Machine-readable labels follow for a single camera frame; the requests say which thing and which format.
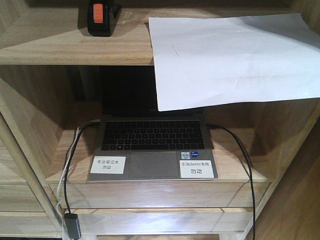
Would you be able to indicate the white label sticker right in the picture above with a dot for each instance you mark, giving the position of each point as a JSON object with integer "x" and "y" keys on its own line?
{"x": 196, "y": 169}

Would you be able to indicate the grey open laptop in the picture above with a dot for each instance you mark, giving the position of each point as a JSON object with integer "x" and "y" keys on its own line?
{"x": 132, "y": 126}

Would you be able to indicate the grey usb hub adapter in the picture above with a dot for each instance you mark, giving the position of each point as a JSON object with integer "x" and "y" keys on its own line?
{"x": 73, "y": 225}

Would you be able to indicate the wooden shelf unit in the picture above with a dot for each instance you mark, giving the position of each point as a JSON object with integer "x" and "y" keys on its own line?
{"x": 42, "y": 41}

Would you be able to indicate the white paper sheet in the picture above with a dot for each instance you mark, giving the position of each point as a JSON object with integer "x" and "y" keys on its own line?
{"x": 215, "y": 61}

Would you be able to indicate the black stapler with orange stripe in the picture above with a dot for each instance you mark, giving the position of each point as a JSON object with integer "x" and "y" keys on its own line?
{"x": 102, "y": 17}

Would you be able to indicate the white label sticker left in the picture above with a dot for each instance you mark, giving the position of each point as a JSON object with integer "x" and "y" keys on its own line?
{"x": 108, "y": 165}

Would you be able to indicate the white label sticker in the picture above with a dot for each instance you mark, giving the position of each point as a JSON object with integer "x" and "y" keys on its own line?
{"x": 108, "y": 165}
{"x": 196, "y": 169}

